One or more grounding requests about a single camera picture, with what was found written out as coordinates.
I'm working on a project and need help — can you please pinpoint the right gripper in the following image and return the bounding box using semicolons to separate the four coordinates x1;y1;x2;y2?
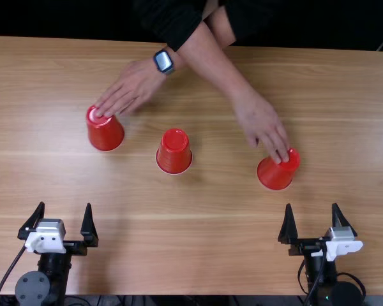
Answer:
277;202;358;256

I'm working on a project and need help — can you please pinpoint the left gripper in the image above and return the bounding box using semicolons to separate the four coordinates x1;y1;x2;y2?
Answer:
17;201;99;256

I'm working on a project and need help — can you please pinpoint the red cup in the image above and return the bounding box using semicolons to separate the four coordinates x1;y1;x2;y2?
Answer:
86;105;125;152
257;148;301;191
155;127;193;175

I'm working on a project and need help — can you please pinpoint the person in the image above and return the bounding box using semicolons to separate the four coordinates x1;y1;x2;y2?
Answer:
94;0;291;165

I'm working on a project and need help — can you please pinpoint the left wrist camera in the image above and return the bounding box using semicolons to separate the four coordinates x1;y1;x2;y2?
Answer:
24;218;67;254

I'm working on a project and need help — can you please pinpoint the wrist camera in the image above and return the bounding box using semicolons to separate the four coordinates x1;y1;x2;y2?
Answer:
310;226;364;263
24;218;67;254

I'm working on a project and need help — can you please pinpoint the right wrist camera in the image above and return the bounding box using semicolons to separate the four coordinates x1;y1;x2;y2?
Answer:
310;226;364;263

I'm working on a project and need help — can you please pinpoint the black cable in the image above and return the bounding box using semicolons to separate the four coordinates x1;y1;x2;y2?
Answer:
336;271;367;299
0;244;28;306

